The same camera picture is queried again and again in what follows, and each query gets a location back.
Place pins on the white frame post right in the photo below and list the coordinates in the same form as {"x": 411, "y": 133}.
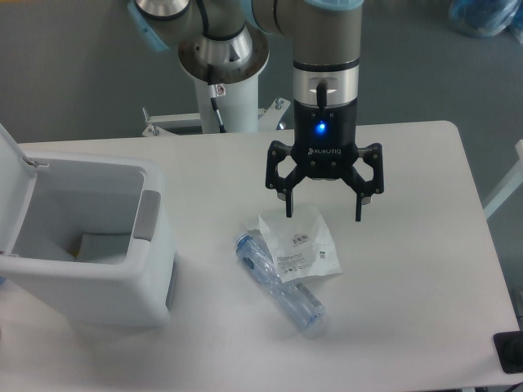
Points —
{"x": 506, "y": 187}

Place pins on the white pedestal base frame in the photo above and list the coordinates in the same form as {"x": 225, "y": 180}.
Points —
{"x": 268, "y": 119}

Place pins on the white trash can with lid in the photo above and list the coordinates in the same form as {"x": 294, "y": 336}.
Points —
{"x": 87, "y": 234}

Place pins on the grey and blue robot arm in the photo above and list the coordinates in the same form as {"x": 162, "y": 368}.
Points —
{"x": 326, "y": 58}

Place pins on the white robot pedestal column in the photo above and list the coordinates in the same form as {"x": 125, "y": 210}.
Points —
{"x": 227, "y": 98}

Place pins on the black device at table edge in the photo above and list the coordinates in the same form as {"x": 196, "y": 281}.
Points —
{"x": 508, "y": 346}

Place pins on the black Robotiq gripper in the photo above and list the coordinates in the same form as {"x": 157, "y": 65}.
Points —
{"x": 324, "y": 134}

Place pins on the white plastic packaging bag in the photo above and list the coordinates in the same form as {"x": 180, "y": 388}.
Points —
{"x": 300, "y": 246}

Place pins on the blue plastic bag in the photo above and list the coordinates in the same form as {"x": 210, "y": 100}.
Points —
{"x": 482, "y": 19}

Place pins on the clear crushed plastic bottle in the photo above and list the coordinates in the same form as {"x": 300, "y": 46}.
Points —
{"x": 295, "y": 299}

